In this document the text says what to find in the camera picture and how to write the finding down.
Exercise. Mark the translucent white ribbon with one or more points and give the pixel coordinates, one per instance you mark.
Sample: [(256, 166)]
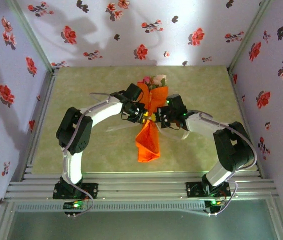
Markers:
[(121, 127)]

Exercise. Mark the orange wrapping paper sheet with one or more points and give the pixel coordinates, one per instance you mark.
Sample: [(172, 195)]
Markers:
[(149, 145)]

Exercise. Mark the magenta fake rose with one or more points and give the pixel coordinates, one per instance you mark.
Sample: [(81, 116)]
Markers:
[(147, 80)]

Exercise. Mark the pale pink fake rose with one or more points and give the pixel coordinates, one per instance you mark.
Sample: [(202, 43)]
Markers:
[(160, 77)]

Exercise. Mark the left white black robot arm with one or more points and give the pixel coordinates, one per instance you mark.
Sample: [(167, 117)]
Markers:
[(75, 132)]

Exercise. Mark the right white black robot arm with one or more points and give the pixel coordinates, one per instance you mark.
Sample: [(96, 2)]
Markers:
[(234, 147)]

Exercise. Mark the left controller board with LED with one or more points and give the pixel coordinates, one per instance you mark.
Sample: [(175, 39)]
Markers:
[(75, 206)]

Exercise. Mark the aluminium front frame rail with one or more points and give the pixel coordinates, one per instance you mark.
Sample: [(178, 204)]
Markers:
[(131, 186)]

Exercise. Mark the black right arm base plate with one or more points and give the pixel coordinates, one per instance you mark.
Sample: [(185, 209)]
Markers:
[(194, 190)]

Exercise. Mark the aluminium side rail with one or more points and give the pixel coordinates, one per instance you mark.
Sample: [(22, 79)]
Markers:
[(47, 100)]

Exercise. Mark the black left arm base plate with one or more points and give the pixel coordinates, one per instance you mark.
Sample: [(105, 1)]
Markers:
[(92, 191)]

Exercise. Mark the aluminium corner post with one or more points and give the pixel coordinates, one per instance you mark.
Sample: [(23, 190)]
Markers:
[(250, 32), (31, 37)]

